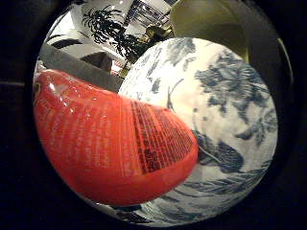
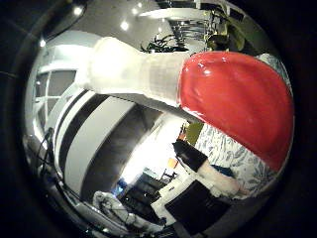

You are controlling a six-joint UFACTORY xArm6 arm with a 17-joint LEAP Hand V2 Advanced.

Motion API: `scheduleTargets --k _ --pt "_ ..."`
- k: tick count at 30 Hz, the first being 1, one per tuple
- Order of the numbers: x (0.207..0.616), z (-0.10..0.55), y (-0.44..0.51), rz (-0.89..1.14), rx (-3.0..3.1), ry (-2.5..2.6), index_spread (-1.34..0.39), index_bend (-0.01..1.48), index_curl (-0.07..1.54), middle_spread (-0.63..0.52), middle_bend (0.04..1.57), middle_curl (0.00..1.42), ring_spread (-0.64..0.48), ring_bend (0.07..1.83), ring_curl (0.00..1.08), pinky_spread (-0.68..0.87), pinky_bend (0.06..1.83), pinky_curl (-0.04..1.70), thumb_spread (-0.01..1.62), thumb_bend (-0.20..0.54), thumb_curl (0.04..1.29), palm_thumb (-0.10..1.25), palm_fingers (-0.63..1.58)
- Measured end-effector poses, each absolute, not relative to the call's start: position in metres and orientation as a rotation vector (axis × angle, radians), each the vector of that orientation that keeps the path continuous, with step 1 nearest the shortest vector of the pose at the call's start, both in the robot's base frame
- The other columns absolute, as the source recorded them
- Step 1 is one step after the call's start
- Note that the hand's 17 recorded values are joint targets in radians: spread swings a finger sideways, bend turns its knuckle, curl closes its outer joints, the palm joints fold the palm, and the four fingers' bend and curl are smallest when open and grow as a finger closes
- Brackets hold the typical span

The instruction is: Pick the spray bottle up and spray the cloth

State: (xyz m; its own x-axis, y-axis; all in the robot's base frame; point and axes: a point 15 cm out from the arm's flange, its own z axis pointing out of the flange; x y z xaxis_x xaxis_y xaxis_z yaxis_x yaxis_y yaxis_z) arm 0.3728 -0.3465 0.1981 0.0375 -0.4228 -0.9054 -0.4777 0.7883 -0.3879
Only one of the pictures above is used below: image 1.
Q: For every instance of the orange Tide spray bottle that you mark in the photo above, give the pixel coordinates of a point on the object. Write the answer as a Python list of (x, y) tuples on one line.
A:
[(105, 140)]

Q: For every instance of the blue floral white tablecloth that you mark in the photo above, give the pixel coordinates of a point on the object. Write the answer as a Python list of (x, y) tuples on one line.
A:
[(217, 121)]

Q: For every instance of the grey sofa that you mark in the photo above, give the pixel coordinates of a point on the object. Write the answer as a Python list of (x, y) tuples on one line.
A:
[(76, 67)]

